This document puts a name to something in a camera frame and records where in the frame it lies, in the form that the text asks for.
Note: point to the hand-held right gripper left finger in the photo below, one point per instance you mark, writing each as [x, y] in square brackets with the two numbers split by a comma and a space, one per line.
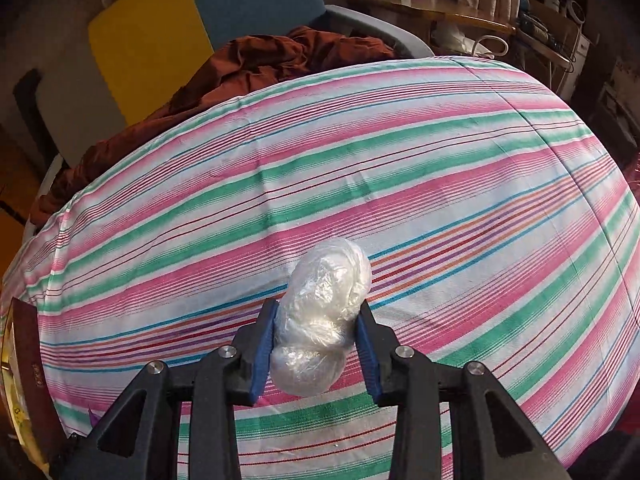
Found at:
[262, 355]

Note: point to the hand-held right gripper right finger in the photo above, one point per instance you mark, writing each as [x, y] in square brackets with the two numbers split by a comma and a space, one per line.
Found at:
[367, 355]

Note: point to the large plastic bag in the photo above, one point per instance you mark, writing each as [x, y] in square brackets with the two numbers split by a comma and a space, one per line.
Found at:
[320, 310]

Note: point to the maroon gift box gold interior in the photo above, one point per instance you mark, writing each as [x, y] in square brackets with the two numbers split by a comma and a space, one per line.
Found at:
[30, 360]

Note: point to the striped bed sheet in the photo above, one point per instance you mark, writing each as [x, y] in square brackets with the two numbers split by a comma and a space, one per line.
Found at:
[400, 185]

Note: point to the wooden wardrobe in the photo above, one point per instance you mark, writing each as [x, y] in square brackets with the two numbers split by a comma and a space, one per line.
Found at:
[12, 240]

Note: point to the person's dark red clothing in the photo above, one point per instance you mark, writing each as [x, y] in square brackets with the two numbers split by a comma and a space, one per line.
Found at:
[630, 455]

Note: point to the maroon blanket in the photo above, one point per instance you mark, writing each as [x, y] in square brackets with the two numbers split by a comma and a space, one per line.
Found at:
[260, 60]

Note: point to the grey yellow blue headboard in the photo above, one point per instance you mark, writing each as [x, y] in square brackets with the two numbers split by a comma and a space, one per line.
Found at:
[150, 45]

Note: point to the black upright pad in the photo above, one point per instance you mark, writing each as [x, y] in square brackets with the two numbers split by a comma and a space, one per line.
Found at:
[32, 110]

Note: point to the wooden desk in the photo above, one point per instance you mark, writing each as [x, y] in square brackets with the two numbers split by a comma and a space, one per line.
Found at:
[440, 10]

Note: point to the cluttered storage shelf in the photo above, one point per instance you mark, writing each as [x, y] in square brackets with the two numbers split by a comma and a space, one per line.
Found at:
[550, 20]

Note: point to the grey bed side rail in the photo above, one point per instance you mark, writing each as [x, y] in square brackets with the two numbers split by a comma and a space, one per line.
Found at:
[380, 25]
[52, 175]

